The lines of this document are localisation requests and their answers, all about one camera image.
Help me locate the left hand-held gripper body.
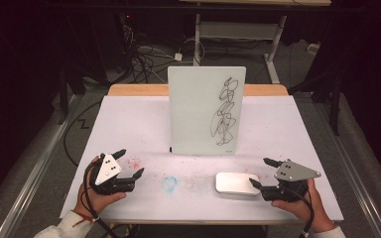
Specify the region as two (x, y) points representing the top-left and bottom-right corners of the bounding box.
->
(88, 152), (137, 195)

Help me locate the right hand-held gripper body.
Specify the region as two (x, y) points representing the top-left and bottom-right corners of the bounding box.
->
(261, 159), (322, 203)

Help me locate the white board eraser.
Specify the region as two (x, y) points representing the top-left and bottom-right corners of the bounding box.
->
(214, 172), (261, 196)

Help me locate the white glass whiteboard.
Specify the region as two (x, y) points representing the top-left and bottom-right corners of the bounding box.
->
(167, 65), (247, 157)

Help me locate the person's left hand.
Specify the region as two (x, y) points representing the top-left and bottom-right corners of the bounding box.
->
(73, 156), (128, 220)

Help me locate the person's right hand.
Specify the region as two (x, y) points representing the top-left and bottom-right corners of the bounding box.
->
(271, 178), (336, 233)

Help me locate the white table mat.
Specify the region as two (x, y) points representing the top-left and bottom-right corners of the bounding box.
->
(60, 94), (344, 223)

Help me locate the wooden table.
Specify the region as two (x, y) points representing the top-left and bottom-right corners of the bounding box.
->
(98, 83), (290, 226)

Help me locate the white floor socket box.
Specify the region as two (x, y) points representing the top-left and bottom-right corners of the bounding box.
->
(307, 43), (321, 56)

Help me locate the left hand-held gripper cable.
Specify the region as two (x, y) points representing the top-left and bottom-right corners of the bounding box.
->
(82, 163), (122, 238)

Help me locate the hand-held gripper cable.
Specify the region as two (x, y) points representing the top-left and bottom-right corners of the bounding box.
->
(287, 187), (316, 238)
(82, 163), (122, 238)

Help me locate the right hand-held gripper cable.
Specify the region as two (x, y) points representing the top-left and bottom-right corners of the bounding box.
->
(287, 187), (316, 238)

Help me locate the black floor cable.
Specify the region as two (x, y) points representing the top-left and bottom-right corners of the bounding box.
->
(63, 99), (102, 167)

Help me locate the red wrist bracelet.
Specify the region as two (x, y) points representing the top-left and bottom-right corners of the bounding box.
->
(72, 211), (99, 228)

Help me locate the metal floor rail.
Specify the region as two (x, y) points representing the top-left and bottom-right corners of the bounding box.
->
(0, 94), (84, 238)
(311, 98), (381, 238)

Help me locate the bundle of floor cables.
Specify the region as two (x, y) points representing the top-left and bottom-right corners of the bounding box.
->
(120, 23), (180, 84)

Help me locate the white metal desk frame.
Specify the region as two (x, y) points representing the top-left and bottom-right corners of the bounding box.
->
(178, 0), (332, 84)

